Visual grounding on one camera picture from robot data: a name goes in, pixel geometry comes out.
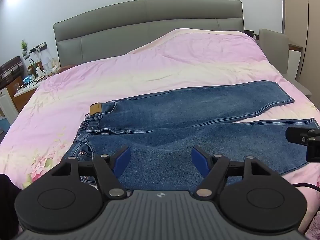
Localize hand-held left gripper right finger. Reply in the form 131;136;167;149
191;147;274;202

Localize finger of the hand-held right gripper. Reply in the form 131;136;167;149
285;126;320;163

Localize beige wardrobe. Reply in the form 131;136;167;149
282;0;320;98

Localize black cable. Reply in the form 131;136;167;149
292;183;320;191

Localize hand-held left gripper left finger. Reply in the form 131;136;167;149
51;146;131;200

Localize small green plant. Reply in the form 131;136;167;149
20;39;30;57

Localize dark wooden side table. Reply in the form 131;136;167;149
245;29;260;41

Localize grey upholstered headboard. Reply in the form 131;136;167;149
53;0;244;68

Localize pink fuzzy cloth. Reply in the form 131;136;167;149
299;204;320;240

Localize pink floral blanket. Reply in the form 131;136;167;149
0;28;320;230

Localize dark cloth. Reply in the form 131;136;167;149
0;173;22;240

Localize blue denim pants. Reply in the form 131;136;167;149
61;80;320;188

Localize dark brown suitcase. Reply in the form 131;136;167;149
0;56;25;88

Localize white cabinet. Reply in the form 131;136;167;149
0;87;18;126

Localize grey upholstered chair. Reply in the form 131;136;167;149
259;29;313;97

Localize wooden nightstand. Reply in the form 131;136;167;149
6;75;42;113

